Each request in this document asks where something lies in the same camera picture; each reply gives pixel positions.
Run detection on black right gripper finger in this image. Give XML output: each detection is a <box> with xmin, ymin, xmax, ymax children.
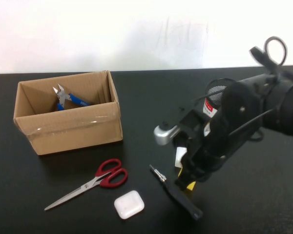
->
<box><xmin>174</xmin><ymin>165</ymin><xmax>198</xmax><ymax>192</ymax></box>
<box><xmin>189</xmin><ymin>158</ymin><xmax>210</xmax><ymax>182</ymax></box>

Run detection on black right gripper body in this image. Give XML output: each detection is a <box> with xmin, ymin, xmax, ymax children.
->
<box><xmin>185</xmin><ymin>114</ymin><xmax>237</xmax><ymax>180</ymax></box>

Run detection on white earbuds case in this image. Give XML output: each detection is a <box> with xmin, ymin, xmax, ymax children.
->
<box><xmin>114</xmin><ymin>190</ymin><xmax>145</xmax><ymax>220</ymax></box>

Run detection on yellow block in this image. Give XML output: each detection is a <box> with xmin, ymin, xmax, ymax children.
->
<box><xmin>177</xmin><ymin>169</ymin><xmax>197</xmax><ymax>192</ymax></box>

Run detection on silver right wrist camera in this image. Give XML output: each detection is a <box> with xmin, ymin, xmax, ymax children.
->
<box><xmin>153</xmin><ymin>124</ymin><xmax>181</xmax><ymax>146</ymax></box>

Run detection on red-handled scissors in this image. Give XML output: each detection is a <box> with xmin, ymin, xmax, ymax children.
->
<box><xmin>44</xmin><ymin>158</ymin><xmax>129</xmax><ymax>212</ymax></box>

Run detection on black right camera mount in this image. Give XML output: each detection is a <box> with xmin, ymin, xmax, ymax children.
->
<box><xmin>179</xmin><ymin>109</ymin><xmax>210</xmax><ymax>138</ymax></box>

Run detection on white block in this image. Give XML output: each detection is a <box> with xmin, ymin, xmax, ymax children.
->
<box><xmin>174</xmin><ymin>147</ymin><xmax>188</xmax><ymax>169</ymax></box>

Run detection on black mesh pen holder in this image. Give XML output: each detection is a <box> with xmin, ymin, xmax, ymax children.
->
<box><xmin>205</xmin><ymin>78</ymin><xmax>235</xmax><ymax>119</ymax></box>

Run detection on brown cardboard box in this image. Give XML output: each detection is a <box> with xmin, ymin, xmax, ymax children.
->
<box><xmin>13</xmin><ymin>70</ymin><xmax>124</xmax><ymax>156</ymax></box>

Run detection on black cable strap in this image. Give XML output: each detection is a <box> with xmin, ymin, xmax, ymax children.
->
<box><xmin>249</xmin><ymin>46</ymin><xmax>280</xmax><ymax>74</ymax></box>

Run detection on blue-handled pliers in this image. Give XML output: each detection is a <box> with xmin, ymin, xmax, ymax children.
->
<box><xmin>52</xmin><ymin>83</ymin><xmax>91</xmax><ymax>112</ymax></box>

